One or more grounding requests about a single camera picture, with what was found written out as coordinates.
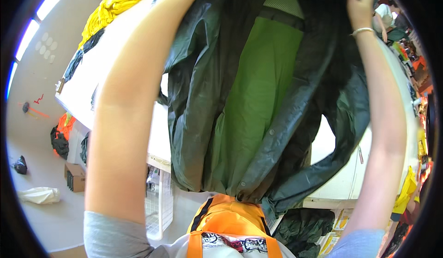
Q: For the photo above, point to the heap of colourful garments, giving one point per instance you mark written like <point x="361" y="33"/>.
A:
<point x="420" y="85"/>

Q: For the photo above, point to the stack of yellow packets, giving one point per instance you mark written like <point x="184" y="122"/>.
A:
<point x="337" y="228"/>

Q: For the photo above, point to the small brown tool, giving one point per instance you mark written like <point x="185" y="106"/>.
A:
<point x="60" y="86"/>

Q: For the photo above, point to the yellow garment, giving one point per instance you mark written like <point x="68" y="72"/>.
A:
<point x="405" y="192"/>

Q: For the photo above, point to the crumpled dark green garment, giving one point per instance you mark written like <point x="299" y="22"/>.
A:
<point x="304" y="230"/>

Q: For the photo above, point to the red pen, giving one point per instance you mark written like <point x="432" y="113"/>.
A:
<point x="361" y="155"/>

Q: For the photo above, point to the bright window strip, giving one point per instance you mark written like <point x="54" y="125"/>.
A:
<point x="29" y="33"/>

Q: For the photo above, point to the white plastic bag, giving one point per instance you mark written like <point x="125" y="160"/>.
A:
<point x="39" y="195"/>

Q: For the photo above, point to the hanging dark cloth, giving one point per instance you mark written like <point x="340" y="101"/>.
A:
<point x="84" y="149"/>

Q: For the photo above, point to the dark green rain jacket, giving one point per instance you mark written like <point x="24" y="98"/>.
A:
<point x="256" y="95"/>

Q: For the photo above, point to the black plastic bag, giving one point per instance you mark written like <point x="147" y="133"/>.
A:
<point x="20" y="165"/>

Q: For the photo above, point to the orange and black garment heap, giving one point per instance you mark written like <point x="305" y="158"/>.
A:
<point x="62" y="137"/>

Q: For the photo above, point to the person's body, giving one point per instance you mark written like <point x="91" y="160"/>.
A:
<point x="114" y="175"/>

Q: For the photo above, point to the heap of yellow cloth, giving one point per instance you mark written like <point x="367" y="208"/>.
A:
<point x="110" y="9"/>

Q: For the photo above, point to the dark garments on table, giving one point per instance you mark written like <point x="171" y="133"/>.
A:
<point x="78" y="59"/>

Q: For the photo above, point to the person's right hand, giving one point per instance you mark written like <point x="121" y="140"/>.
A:
<point x="360" y="12"/>

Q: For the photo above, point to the brown cardboard box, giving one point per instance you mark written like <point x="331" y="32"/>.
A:
<point x="76" y="178"/>

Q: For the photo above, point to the black broom with orange stick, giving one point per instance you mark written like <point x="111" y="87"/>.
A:
<point x="33" y="110"/>

